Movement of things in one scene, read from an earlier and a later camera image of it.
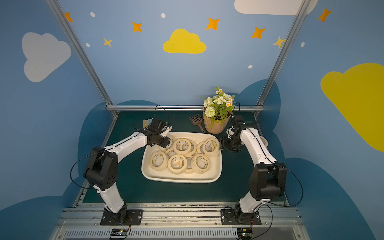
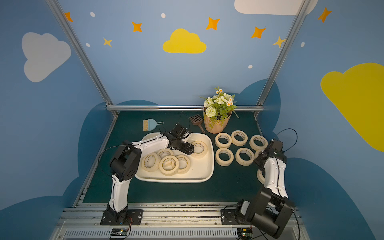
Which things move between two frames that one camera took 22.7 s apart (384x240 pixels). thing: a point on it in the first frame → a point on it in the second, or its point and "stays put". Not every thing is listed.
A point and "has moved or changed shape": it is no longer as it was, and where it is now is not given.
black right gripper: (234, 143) → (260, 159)
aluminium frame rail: (177, 108) stays put
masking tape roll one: (211, 147) → (244, 156)
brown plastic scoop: (197, 120) stays put
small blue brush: (147, 122) stays put
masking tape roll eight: (158, 161) → (156, 165)
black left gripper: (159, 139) → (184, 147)
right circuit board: (244, 233) stays put
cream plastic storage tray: (191, 157) has moved or changed shape
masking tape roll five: (177, 164) → (168, 165)
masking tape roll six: (200, 163) → (224, 150)
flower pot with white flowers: (217, 111) stays put
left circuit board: (119, 232) stays put
